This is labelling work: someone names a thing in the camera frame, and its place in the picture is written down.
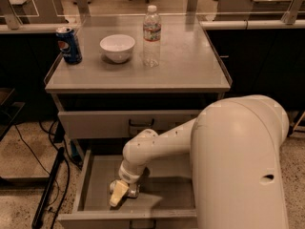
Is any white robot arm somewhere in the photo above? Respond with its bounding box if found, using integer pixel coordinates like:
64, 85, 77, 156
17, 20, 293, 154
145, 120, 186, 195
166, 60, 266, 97
110, 94, 289, 229

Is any clear plastic water bottle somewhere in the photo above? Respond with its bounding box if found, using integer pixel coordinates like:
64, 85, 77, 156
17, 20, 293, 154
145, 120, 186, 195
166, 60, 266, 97
143, 5, 161, 67

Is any black floor cable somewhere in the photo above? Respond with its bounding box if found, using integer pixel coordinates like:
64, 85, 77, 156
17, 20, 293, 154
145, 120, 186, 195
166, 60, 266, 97
12, 117, 84, 229

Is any open grey middle drawer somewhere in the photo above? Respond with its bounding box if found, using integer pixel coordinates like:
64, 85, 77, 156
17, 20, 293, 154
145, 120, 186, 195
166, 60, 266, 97
58, 150, 197, 229

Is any wheeled robot base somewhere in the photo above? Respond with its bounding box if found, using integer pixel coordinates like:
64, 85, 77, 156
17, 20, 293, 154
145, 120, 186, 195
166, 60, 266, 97
288, 111, 305, 135

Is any dark shelf at left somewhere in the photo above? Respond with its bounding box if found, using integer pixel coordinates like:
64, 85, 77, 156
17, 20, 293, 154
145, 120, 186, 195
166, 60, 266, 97
0, 88, 25, 141

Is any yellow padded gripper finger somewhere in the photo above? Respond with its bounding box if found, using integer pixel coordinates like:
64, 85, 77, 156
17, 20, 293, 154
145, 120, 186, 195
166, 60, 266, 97
110, 180, 129, 207

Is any black bar on floor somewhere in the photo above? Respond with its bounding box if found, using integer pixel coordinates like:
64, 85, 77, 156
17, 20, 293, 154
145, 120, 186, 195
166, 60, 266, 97
31, 147, 64, 229

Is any blue pepsi can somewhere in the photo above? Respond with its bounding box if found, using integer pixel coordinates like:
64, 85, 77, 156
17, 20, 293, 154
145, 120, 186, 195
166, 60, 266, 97
56, 27, 82, 64

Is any closed grey top drawer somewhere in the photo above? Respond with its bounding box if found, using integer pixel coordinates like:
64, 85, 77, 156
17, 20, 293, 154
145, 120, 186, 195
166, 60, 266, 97
58, 110, 199, 139

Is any white ceramic bowl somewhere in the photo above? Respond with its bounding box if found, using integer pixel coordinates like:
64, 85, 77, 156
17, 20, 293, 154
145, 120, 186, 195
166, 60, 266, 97
100, 34, 135, 63

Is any grey drawer cabinet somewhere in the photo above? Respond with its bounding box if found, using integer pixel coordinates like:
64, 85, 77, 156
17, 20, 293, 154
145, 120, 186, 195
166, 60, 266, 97
43, 13, 233, 229

